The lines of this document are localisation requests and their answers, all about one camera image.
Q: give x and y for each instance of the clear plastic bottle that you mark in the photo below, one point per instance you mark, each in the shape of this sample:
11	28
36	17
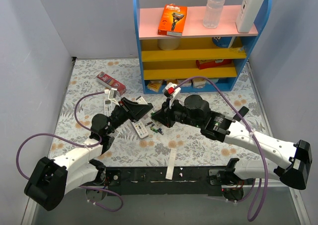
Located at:
213	13

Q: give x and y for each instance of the white slim battery cover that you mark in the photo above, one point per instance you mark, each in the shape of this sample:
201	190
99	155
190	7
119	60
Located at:
171	161

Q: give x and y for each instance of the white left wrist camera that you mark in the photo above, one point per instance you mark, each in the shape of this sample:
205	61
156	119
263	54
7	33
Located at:
112	92

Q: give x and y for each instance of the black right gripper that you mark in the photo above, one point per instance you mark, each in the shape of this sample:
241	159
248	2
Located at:
168	114

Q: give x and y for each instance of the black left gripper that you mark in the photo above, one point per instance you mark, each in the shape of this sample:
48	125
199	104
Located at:
124	109

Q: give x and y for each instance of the blue yellow wooden shelf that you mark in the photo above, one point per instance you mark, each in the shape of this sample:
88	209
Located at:
195	44

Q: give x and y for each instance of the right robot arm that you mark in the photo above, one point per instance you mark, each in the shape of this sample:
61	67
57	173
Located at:
287	162

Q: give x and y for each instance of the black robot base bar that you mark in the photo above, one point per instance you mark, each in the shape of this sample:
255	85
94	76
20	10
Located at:
188	180

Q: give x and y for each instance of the white slim remote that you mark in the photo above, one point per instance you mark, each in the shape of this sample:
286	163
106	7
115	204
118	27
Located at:
141	100

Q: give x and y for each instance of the red white toothpaste box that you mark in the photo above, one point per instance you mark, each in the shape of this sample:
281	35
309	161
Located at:
109	82

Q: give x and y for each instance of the black slim remote control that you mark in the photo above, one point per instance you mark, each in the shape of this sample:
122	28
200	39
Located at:
243	111

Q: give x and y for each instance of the yellow sponge pack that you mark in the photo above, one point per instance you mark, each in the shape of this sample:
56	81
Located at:
154	85

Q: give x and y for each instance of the small white remote control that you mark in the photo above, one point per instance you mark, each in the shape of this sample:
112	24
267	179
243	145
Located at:
140	129

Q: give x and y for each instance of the white plastic bottle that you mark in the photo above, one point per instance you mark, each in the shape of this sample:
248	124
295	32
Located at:
247	14

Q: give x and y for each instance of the orange razor box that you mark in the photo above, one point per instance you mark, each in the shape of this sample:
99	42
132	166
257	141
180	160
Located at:
172	20

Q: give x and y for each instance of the large white remote control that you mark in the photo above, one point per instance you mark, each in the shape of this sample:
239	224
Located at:
108	107

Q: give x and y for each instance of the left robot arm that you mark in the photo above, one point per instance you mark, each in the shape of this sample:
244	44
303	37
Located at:
51	179

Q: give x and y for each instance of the blue paper cup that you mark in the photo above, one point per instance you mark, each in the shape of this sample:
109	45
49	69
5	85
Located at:
223	42

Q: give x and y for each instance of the red snack box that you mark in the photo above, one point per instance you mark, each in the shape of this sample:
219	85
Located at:
206	64

